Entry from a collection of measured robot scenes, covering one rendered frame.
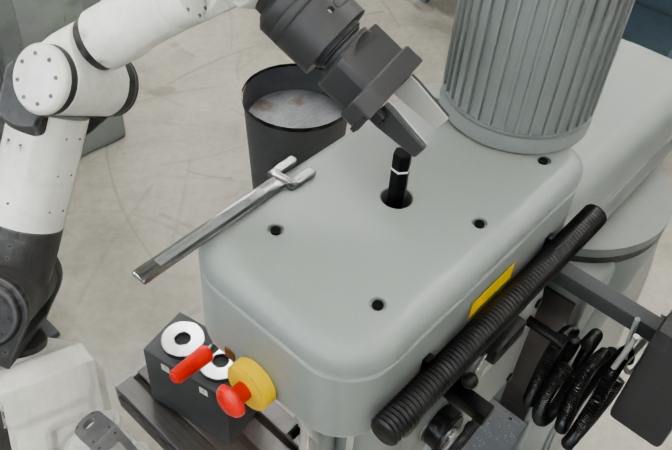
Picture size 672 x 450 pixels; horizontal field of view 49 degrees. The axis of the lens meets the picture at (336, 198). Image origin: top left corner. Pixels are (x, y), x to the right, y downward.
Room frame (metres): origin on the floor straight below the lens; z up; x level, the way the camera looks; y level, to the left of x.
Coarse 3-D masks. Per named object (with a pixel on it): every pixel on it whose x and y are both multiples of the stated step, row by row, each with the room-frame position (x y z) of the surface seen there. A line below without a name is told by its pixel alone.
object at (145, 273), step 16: (288, 160) 0.67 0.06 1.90; (272, 176) 0.64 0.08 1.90; (304, 176) 0.64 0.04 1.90; (256, 192) 0.61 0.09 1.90; (272, 192) 0.61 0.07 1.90; (240, 208) 0.58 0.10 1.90; (208, 224) 0.55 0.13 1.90; (224, 224) 0.56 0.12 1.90; (192, 240) 0.53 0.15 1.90; (208, 240) 0.54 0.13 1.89; (160, 256) 0.50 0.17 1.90; (176, 256) 0.51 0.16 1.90; (144, 272) 0.48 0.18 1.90; (160, 272) 0.48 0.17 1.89
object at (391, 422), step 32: (576, 224) 0.70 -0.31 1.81; (544, 256) 0.64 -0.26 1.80; (512, 288) 0.58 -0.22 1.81; (480, 320) 0.53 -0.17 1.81; (512, 320) 0.54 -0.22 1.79; (448, 352) 0.48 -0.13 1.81; (480, 352) 0.49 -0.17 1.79; (416, 384) 0.44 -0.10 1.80; (448, 384) 0.45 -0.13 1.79; (384, 416) 0.40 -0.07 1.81; (416, 416) 0.41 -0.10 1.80
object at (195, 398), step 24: (168, 336) 0.93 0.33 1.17; (192, 336) 0.93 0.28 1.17; (168, 360) 0.88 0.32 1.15; (216, 360) 0.89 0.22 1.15; (168, 384) 0.87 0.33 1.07; (192, 384) 0.84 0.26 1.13; (216, 384) 0.83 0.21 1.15; (192, 408) 0.84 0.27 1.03; (216, 408) 0.81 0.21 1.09; (216, 432) 0.81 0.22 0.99; (240, 432) 0.83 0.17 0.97
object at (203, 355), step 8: (192, 352) 0.52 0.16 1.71; (200, 352) 0.52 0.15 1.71; (208, 352) 0.52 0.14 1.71; (184, 360) 0.51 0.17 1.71; (192, 360) 0.51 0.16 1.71; (200, 360) 0.51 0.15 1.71; (208, 360) 0.51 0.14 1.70; (176, 368) 0.50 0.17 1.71; (184, 368) 0.50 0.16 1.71; (192, 368) 0.50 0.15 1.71; (200, 368) 0.51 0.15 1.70; (176, 376) 0.49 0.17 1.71; (184, 376) 0.49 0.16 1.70
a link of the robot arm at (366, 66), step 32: (320, 0) 0.66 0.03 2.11; (352, 0) 0.68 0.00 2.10; (288, 32) 0.64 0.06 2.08; (320, 32) 0.64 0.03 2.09; (352, 32) 0.66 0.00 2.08; (384, 32) 0.69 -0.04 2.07; (320, 64) 0.64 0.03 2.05; (352, 64) 0.62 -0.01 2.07; (384, 64) 0.64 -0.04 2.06; (416, 64) 0.66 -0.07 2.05; (352, 96) 0.61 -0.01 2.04; (384, 96) 0.60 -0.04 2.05; (352, 128) 0.59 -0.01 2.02
